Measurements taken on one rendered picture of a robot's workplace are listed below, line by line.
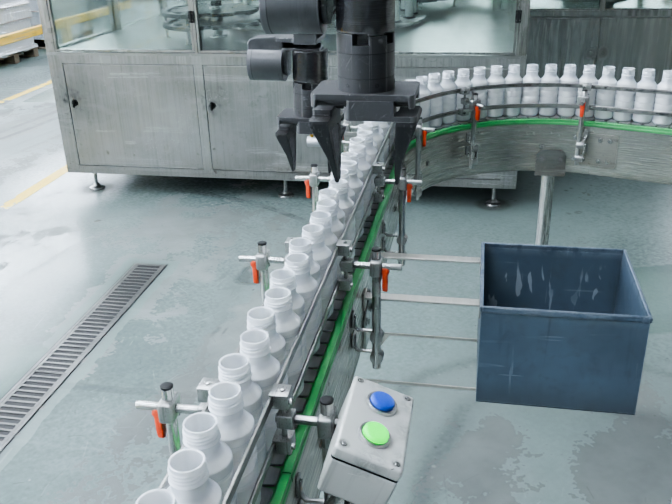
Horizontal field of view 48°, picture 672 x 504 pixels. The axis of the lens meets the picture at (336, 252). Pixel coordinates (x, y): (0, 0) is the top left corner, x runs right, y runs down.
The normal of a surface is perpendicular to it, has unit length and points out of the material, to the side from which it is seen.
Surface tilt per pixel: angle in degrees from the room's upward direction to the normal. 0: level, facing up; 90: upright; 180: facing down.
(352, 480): 90
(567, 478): 0
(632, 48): 90
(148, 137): 90
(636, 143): 90
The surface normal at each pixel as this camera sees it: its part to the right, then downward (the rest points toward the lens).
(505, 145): 0.18, 0.39
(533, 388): -0.18, 0.41
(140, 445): -0.03, -0.91
